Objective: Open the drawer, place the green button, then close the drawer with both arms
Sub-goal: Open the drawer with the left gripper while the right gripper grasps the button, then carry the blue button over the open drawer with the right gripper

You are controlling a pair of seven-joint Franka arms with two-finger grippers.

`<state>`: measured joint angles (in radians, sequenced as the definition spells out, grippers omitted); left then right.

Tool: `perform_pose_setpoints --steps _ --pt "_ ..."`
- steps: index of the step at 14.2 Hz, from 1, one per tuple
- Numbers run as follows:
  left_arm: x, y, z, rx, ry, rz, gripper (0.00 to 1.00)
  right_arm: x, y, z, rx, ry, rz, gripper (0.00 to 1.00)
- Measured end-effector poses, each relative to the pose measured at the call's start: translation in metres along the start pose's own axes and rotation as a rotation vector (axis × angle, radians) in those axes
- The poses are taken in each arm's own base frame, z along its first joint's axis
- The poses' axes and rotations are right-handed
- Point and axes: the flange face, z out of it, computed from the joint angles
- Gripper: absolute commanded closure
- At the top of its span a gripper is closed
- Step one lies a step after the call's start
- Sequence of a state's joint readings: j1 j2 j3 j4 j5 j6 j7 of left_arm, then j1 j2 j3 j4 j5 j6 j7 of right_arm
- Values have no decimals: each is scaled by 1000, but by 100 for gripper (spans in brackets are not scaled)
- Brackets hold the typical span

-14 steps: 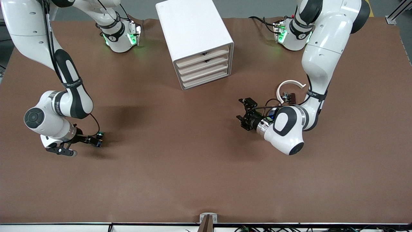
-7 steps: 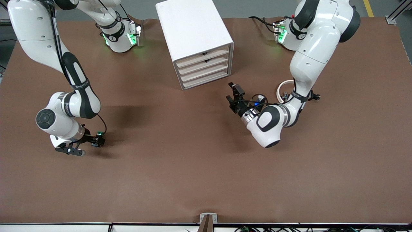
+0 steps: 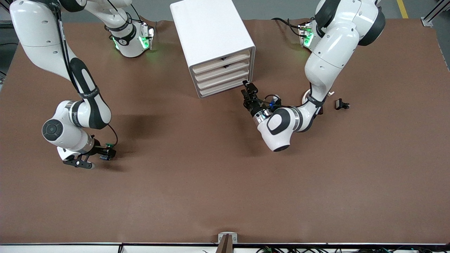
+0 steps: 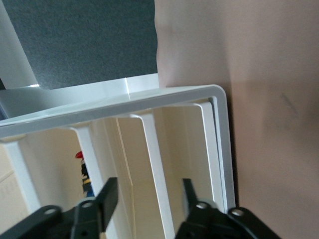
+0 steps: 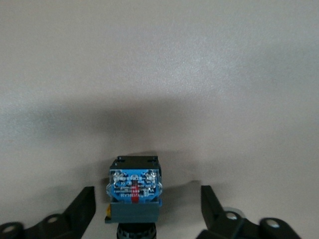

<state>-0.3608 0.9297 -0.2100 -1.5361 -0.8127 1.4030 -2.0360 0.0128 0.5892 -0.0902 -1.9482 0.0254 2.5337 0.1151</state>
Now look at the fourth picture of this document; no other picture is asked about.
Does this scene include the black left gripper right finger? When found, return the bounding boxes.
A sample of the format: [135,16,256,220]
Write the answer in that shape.
[175,178,282,239]

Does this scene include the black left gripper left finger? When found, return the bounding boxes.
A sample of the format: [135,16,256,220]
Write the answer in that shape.
[0,177,119,239]

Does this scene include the white drawer cabinet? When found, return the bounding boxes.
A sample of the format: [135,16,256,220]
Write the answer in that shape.
[0,74,236,239]

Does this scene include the brown table mat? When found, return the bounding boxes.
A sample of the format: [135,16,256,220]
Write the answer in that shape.
[154,0,319,239]

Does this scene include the white background post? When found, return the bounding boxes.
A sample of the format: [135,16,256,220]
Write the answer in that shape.
[0,0,41,91]

